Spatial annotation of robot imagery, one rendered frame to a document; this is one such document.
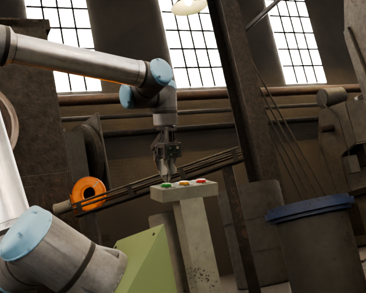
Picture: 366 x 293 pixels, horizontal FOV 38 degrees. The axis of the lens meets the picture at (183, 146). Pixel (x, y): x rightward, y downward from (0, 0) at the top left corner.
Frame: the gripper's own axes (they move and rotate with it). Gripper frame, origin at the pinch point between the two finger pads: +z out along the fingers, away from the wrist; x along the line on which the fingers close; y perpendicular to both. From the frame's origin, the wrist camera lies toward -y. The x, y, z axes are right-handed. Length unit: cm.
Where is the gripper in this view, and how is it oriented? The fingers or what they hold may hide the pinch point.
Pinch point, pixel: (165, 178)
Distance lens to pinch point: 201.8
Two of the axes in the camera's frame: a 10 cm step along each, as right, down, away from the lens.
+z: 0.4, 9.9, 1.0
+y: 4.6, 0.6, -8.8
